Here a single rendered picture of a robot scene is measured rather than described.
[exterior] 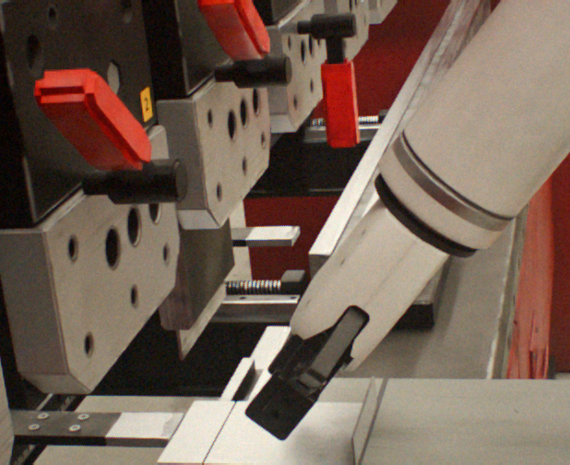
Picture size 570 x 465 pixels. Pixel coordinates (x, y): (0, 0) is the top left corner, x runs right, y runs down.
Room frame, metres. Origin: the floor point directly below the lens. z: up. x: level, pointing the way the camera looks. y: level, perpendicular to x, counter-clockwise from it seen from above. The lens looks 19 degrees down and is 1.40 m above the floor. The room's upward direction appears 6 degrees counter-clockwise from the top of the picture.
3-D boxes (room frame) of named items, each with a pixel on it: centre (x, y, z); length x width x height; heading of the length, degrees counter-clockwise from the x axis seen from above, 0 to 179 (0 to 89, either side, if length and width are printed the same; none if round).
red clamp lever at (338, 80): (0.89, -0.04, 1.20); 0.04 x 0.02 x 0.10; 75
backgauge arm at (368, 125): (2.16, 0.08, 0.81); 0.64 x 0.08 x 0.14; 75
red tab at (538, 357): (1.71, -0.36, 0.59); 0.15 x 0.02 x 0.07; 165
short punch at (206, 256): (0.76, 0.06, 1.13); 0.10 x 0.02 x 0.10; 165
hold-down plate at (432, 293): (1.33, -0.15, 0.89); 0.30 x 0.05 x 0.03; 165
